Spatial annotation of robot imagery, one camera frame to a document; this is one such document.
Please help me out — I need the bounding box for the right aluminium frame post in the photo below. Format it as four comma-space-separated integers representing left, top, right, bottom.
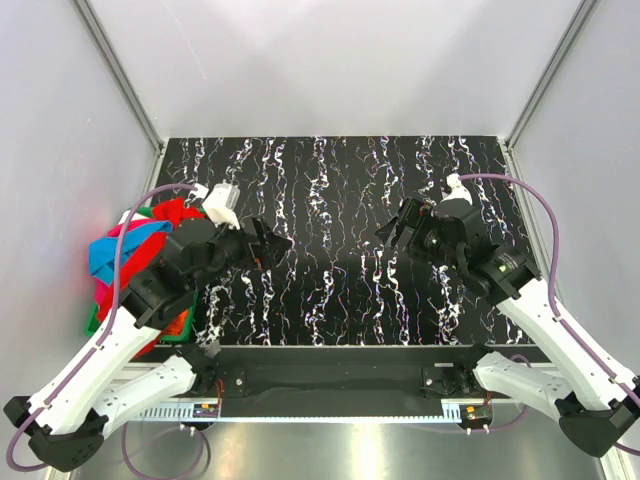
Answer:
504, 0, 600, 153

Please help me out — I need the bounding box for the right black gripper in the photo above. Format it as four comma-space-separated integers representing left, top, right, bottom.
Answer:
374, 196, 464, 272

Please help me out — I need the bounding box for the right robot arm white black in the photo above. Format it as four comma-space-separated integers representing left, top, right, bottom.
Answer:
376, 198, 639, 458

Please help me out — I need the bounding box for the aluminium frame post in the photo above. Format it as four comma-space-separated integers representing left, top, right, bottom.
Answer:
504, 0, 600, 153
70, 0, 164, 154

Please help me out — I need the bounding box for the white slotted cable duct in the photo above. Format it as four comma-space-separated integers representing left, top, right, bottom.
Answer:
133, 402, 462, 425

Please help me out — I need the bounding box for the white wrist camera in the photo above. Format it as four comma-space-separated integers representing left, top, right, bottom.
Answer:
194, 183, 240, 230
436, 174, 473, 215

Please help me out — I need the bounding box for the green plastic basket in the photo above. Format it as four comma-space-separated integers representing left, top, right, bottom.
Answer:
90, 207, 197, 354

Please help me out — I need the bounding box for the orange t shirt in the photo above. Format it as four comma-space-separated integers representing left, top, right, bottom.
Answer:
163, 308, 193, 341

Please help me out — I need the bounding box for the red t shirt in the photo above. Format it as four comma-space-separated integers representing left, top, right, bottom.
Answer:
151, 198, 205, 228

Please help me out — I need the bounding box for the aluminium front rail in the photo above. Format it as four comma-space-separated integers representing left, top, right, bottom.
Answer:
112, 363, 566, 401

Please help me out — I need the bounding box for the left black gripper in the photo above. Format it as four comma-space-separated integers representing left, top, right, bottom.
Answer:
190, 213, 292, 293

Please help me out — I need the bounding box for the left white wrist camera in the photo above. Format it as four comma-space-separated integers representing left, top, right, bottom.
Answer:
194, 183, 240, 230

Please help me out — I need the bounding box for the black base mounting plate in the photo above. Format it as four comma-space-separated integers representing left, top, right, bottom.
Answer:
134, 344, 556, 421

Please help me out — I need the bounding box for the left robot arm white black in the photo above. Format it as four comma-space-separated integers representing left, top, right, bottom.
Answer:
3, 218, 292, 472

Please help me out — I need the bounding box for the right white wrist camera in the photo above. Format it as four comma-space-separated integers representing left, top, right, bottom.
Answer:
436, 174, 473, 215

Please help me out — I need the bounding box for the blue t shirt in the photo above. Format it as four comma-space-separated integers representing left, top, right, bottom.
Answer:
88, 217, 173, 286

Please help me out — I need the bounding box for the left aluminium frame post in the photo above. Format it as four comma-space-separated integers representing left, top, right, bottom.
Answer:
70, 0, 164, 154

